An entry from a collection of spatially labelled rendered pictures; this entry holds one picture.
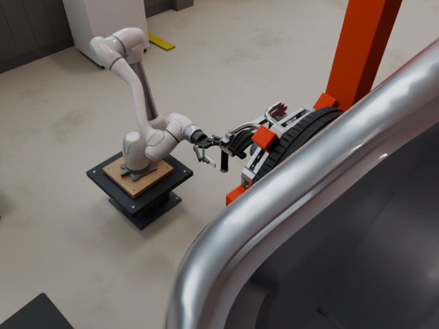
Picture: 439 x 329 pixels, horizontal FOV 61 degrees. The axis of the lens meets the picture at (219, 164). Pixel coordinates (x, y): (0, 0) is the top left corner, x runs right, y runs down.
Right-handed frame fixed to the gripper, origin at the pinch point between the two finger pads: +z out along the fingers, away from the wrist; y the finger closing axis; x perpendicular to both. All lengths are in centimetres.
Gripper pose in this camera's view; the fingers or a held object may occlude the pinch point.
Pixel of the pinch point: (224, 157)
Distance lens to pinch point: 178.8
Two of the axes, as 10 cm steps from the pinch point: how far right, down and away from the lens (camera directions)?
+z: 6.8, 5.3, -5.1
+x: 0.1, -7.1, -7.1
